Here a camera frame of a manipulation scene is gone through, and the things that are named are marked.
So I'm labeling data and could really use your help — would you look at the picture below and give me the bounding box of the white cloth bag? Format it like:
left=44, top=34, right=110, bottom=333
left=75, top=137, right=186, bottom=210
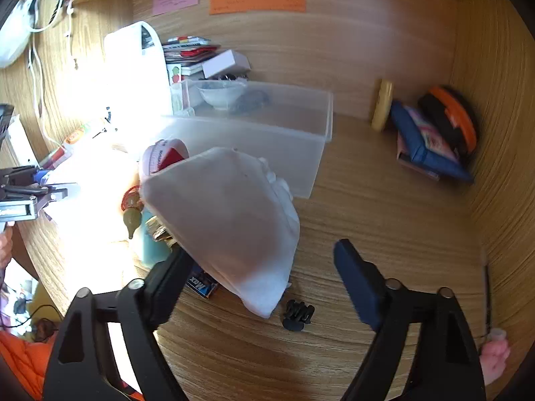
left=139, top=147, right=301, bottom=319

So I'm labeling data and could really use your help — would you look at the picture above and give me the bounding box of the cream round sponge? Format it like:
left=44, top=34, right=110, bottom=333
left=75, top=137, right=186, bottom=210
left=196, top=80, right=247, bottom=111

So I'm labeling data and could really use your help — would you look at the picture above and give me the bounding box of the fruit picture box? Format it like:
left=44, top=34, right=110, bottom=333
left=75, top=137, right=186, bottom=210
left=166, top=63, right=185, bottom=111

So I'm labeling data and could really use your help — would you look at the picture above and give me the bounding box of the black white braided cord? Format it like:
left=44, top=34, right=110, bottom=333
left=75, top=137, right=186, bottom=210
left=46, top=0, right=70, bottom=28

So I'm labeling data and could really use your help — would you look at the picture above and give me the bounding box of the dark grey cloth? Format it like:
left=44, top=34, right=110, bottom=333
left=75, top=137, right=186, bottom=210
left=234, top=92, right=270, bottom=113

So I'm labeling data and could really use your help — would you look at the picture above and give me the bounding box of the white plastic bag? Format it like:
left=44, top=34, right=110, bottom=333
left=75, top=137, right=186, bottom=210
left=0, top=0, right=46, bottom=70

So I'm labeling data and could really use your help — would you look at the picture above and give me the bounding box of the wooden desktop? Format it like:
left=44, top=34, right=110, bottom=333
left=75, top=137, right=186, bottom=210
left=19, top=109, right=502, bottom=401

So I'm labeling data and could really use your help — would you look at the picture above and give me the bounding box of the black hair clip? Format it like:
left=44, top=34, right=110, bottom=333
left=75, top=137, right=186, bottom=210
left=281, top=299, right=315, bottom=331

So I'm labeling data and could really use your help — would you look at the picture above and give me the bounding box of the black orange pouch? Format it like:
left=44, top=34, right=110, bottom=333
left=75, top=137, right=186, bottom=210
left=418, top=86, right=478, bottom=163

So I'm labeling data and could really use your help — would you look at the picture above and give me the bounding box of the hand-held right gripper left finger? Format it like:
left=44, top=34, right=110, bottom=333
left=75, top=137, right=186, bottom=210
left=43, top=247, right=196, bottom=401

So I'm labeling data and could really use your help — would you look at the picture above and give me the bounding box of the person's orange jacket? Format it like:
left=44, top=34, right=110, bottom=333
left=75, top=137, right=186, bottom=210
left=0, top=331, right=57, bottom=401

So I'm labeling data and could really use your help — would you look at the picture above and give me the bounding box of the white tube orange label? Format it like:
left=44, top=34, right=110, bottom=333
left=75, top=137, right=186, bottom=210
left=39, top=118, right=111, bottom=170

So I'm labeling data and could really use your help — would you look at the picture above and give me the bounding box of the small white box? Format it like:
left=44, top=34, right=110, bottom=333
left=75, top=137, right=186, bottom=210
left=202, top=49, right=251, bottom=79

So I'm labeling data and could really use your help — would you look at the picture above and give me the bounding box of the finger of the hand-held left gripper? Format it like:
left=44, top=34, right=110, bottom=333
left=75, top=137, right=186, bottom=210
left=0, top=181, right=81, bottom=218
left=0, top=165, right=55, bottom=185

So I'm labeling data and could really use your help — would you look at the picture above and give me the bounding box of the teal small bottle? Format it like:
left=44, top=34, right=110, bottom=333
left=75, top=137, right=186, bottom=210
left=136, top=211, right=172, bottom=270

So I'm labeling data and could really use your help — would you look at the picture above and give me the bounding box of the black cable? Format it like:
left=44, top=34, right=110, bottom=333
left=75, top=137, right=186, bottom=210
left=12, top=303, right=63, bottom=339

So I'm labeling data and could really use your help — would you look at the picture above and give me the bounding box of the stack of booklets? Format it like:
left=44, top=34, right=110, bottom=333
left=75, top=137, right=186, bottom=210
left=161, top=35, right=222, bottom=78

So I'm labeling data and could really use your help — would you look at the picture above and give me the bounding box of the small blue staples box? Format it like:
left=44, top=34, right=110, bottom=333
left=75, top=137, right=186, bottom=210
left=186, top=273, right=219, bottom=300

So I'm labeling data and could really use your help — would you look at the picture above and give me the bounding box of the blue zip pouch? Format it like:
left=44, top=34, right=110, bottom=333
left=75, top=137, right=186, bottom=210
left=391, top=101, right=475, bottom=183

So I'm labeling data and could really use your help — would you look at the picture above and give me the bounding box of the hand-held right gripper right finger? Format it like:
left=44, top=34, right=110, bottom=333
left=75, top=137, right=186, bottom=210
left=333, top=238, right=488, bottom=401

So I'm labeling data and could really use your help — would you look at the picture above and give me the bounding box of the shiny gold pouch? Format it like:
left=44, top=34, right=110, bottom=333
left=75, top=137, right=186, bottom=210
left=146, top=216, right=178, bottom=248

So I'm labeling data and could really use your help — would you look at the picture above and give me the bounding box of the clear plastic storage box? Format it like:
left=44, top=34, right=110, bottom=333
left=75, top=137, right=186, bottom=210
left=159, top=79, right=334, bottom=200

